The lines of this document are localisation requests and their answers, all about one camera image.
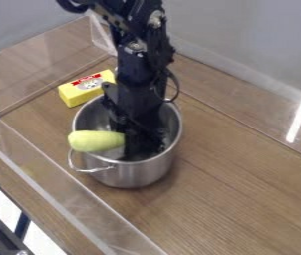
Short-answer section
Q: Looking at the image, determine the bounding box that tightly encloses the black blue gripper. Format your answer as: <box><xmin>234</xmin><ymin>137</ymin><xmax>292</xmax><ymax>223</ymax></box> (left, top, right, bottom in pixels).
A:
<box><xmin>99</xmin><ymin>43</ymin><xmax>169</xmax><ymax>162</ymax></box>

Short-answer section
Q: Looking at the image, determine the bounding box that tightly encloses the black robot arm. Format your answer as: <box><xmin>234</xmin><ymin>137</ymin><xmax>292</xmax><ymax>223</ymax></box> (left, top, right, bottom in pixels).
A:
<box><xmin>56</xmin><ymin>0</ymin><xmax>175</xmax><ymax>159</ymax></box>

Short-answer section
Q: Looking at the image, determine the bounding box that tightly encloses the yellow butter block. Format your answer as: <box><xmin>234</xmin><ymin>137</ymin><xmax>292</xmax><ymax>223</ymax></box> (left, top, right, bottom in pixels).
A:
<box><xmin>57</xmin><ymin>69</ymin><xmax>115</xmax><ymax>108</ymax></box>

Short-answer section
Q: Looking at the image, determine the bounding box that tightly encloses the clear acrylic front barrier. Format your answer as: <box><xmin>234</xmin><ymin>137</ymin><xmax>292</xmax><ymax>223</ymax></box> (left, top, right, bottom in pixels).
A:
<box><xmin>0</xmin><ymin>96</ymin><xmax>169</xmax><ymax>255</ymax></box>

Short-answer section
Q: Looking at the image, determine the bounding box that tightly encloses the black cable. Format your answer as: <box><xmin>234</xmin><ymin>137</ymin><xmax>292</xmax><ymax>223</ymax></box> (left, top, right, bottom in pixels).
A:
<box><xmin>151</xmin><ymin>68</ymin><xmax>180</xmax><ymax>104</ymax></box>

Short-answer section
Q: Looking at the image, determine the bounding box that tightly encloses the clear acrylic corner bracket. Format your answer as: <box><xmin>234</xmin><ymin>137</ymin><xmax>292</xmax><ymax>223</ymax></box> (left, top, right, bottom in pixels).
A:
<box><xmin>86</xmin><ymin>12</ymin><xmax>116</xmax><ymax>56</ymax></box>

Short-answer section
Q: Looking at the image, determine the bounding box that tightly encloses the dark metal table frame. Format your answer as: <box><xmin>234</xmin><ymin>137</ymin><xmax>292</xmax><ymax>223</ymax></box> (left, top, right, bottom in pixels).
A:
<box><xmin>0</xmin><ymin>200</ymin><xmax>37</xmax><ymax>255</ymax></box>

